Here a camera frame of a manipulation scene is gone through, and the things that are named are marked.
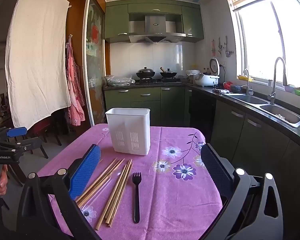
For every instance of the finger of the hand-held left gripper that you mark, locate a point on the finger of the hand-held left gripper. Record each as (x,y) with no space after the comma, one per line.
(27,145)
(16,131)

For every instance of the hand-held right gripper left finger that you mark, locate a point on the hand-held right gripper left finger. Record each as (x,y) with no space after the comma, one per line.
(86,170)

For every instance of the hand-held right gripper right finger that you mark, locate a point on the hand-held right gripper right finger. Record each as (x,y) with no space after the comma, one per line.
(215,172)

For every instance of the clear plastic spoon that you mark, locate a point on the clear plastic spoon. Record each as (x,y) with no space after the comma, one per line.
(101,190)

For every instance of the smooth bamboo chopstick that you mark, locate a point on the smooth bamboo chopstick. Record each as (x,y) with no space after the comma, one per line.
(122,195)
(118,191)
(112,195)

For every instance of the black plastic fork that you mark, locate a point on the black plastic fork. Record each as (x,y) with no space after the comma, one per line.
(136,200)

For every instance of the white slotted utensil holder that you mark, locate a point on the white slotted utensil holder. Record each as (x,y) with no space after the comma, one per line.
(128,130)

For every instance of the person's left hand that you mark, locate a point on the person's left hand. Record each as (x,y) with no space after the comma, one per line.
(2,181)

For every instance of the dark wooden chair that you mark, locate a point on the dark wooden chair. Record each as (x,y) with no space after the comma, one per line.
(43,135)

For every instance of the pink floral tablecloth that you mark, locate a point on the pink floral tablecloth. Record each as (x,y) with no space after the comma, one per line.
(170,205)

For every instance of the dark sink counter cabinets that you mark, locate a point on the dark sink counter cabinets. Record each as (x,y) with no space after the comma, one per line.
(260,140)

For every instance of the red checked apron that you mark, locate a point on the red checked apron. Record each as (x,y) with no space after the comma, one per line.
(75,80)

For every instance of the white hanging cloth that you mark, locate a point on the white hanging cloth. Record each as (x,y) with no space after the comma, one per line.
(37,55)

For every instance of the green lower kitchen cabinets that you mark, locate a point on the green lower kitchen cabinets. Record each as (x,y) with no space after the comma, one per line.
(172,105)

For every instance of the green kitchen cabinets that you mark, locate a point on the green kitchen cabinets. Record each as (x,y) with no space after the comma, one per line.
(172,105)
(116,20)

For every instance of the grey dish cloth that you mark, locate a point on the grey dish cloth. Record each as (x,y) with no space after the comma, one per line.
(220,90)

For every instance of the black kitchen countertop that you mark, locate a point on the black kitchen countertop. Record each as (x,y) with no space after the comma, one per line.
(207,90)

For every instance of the blue small basket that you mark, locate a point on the blue small basket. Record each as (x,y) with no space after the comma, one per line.
(236,88)

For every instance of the steel double sink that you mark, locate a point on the steel double sink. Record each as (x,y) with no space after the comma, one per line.
(280,112)

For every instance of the short steel faucet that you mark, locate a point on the short steel faucet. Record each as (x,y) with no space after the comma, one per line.
(248,85)

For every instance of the white rice cooker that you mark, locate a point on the white rice cooker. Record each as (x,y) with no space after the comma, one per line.
(207,78)

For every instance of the plastic bag of greens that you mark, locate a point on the plastic bag of greens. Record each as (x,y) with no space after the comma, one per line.
(120,80)

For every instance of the bagged food jars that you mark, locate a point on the bagged food jars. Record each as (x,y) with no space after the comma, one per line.
(192,76)

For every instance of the tall steel faucet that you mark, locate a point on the tall steel faucet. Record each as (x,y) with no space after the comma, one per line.
(273,90)

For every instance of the gas stove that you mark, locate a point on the gas stove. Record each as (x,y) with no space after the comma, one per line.
(160,80)

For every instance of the black pan with lid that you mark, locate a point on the black pan with lid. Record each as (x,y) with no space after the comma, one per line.
(168,73)

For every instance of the painted glass sliding door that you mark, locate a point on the painted glass sliding door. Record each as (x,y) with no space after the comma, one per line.
(95,55)

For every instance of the black wok with lid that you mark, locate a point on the black wok with lid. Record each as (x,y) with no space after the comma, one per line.
(145,73)

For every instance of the hanging peeler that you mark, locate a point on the hanging peeler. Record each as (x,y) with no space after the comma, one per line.
(220,46)

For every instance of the kitchen window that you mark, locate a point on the kitchen window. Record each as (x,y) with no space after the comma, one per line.
(277,42)

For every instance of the green upper kitchen cabinets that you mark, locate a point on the green upper kitchen cabinets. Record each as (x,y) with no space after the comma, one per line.
(116,20)

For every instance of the steel range hood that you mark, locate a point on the steel range hood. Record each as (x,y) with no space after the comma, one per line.
(155,27)

